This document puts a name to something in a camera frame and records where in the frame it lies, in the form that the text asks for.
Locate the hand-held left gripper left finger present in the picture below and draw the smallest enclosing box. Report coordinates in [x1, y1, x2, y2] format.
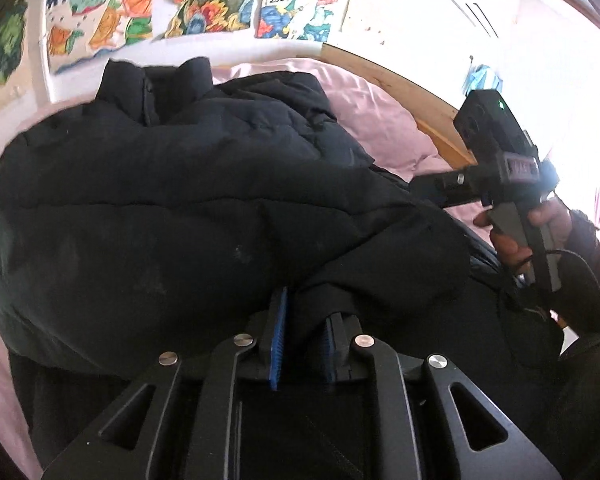
[40, 287, 293, 480]

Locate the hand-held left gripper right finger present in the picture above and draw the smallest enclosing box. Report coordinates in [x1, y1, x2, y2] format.
[322, 312, 563, 480]

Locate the dragon and tower wall drawing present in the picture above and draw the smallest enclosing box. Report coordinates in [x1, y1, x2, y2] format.
[254, 0, 357, 44]

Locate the black cable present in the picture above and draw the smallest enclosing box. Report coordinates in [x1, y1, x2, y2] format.
[500, 247, 600, 343]

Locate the blue white hanging item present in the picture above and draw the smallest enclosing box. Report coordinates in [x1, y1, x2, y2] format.
[465, 64, 504, 97]

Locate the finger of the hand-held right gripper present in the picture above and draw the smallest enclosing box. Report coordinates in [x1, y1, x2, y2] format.
[409, 170, 481, 209]

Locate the person's right hand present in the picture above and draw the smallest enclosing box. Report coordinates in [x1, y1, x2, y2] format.
[472, 197, 588, 328]

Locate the fruit and fish wall drawing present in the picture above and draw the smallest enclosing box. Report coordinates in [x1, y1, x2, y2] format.
[44, 0, 157, 75]

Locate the black puffer jacket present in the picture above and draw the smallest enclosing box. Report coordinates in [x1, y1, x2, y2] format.
[0, 57, 571, 480]

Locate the wooden bed frame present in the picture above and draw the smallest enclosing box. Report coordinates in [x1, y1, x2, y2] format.
[322, 42, 481, 168]

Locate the pink bed sheet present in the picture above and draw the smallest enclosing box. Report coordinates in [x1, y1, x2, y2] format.
[0, 57, 468, 480]

